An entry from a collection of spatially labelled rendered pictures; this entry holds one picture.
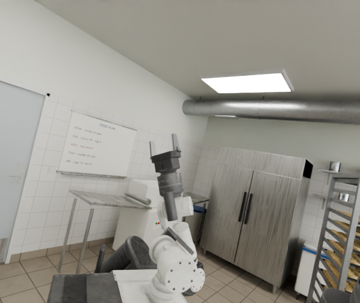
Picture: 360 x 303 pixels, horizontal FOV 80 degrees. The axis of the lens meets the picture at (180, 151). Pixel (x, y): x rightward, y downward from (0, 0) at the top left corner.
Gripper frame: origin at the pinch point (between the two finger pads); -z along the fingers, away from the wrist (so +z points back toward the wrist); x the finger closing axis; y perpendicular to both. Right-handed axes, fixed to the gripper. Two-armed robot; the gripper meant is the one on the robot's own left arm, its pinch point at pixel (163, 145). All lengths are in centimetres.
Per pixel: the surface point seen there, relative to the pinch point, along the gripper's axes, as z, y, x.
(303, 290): 197, -296, -22
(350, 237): 69, -115, 49
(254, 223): 98, -288, -67
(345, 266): 86, -113, 42
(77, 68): -156, -95, -189
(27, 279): 88, -43, -246
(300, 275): 177, -299, -21
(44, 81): -132, -58, -202
